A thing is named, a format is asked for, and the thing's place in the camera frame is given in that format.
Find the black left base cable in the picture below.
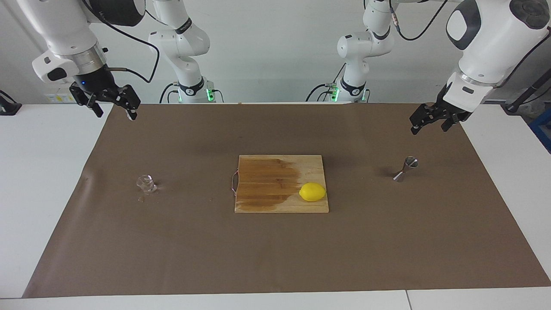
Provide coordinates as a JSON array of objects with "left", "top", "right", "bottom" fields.
[{"left": 306, "top": 64, "right": 346, "bottom": 102}]

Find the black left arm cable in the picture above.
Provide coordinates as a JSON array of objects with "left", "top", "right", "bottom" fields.
[{"left": 387, "top": 0, "right": 551, "bottom": 89}]

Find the black stand pole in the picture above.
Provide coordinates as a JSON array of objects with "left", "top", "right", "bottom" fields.
[{"left": 504, "top": 69, "right": 551, "bottom": 113}]

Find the steel double jigger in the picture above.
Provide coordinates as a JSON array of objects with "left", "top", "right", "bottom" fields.
[{"left": 393, "top": 156, "right": 419, "bottom": 183}]

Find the black table clamp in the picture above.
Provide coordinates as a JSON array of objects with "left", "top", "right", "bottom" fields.
[{"left": 0, "top": 90, "right": 22, "bottom": 116}]

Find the yellow lemon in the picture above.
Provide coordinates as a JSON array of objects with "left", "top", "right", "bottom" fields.
[{"left": 299, "top": 182, "right": 327, "bottom": 202}]

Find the brown paper table mat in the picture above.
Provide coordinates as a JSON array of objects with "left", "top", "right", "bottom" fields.
[{"left": 22, "top": 103, "right": 551, "bottom": 298}]

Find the black right base cable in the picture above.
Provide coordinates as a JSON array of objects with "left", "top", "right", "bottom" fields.
[{"left": 159, "top": 83, "right": 178, "bottom": 104}]

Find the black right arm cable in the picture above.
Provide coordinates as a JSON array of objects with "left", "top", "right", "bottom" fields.
[{"left": 82, "top": 0, "right": 161, "bottom": 83}]

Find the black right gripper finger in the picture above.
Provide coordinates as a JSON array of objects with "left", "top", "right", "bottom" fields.
[
  {"left": 69, "top": 84, "right": 105, "bottom": 118},
  {"left": 107, "top": 84, "right": 142, "bottom": 121}
]

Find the black base cable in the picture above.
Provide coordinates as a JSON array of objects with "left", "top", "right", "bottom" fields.
[
  {"left": 159, "top": 83, "right": 178, "bottom": 104},
  {"left": 306, "top": 64, "right": 346, "bottom": 102}
]

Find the wooden cutting board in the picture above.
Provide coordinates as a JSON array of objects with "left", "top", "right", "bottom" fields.
[{"left": 234, "top": 155, "right": 330, "bottom": 214}]

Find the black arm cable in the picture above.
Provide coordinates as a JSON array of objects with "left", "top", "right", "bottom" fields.
[
  {"left": 387, "top": 0, "right": 551, "bottom": 89},
  {"left": 82, "top": 0, "right": 161, "bottom": 83}
]

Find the small clear glass cup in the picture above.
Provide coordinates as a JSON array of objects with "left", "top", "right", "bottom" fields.
[{"left": 136, "top": 174, "right": 157, "bottom": 194}]

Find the white wall socket strip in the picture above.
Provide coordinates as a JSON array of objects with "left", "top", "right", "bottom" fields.
[{"left": 43, "top": 88, "right": 77, "bottom": 104}]

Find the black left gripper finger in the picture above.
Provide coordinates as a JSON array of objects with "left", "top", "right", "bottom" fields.
[
  {"left": 410, "top": 102, "right": 440, "bottom": 135},
  {"left": 441, "top": 113, "right": 462, "bottom": 132}
]

